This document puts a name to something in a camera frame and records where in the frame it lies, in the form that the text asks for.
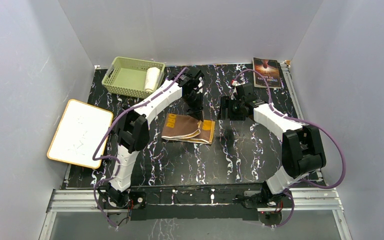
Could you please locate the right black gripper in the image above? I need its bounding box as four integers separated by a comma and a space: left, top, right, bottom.
218, 96, 245, 121

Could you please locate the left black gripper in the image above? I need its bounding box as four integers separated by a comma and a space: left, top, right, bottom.
182, 92, 205, 123

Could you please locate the yellow brown cloth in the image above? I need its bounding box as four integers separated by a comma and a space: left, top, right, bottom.
161, 113, 216, 145

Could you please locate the white towel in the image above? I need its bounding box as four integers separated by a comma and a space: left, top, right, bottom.
144, 67, 161, 93

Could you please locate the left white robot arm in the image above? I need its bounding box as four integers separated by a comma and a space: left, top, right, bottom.
101, 67, 205, 208

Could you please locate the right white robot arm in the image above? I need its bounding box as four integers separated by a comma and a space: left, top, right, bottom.
217, 81, 326, 207

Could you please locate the book with dark cover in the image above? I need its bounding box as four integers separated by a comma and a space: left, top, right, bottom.
252, 57, 282, 89

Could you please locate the green plastic basket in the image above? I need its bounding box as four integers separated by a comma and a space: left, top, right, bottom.
101, 56, 166, 99

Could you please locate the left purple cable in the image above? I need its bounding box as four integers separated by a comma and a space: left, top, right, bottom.
91, 67, 190, 229

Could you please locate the whiteboard with yellow frame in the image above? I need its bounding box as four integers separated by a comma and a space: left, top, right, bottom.
47, 99, 114, 169

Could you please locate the aluminium frame rail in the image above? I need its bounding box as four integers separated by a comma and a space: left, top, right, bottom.
47, 186, 343, 213

